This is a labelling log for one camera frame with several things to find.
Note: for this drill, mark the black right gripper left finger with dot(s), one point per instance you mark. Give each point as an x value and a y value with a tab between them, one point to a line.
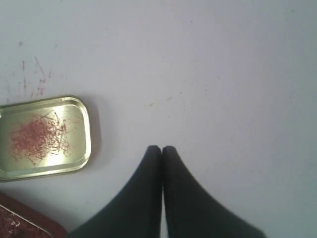
136	210

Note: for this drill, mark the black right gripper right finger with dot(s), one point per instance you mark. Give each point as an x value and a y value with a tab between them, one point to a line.
191	212

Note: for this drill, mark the red tin with red powder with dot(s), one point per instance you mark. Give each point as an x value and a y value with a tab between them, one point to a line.
20	221

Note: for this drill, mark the gold tin lid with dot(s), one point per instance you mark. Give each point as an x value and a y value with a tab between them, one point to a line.
44	138

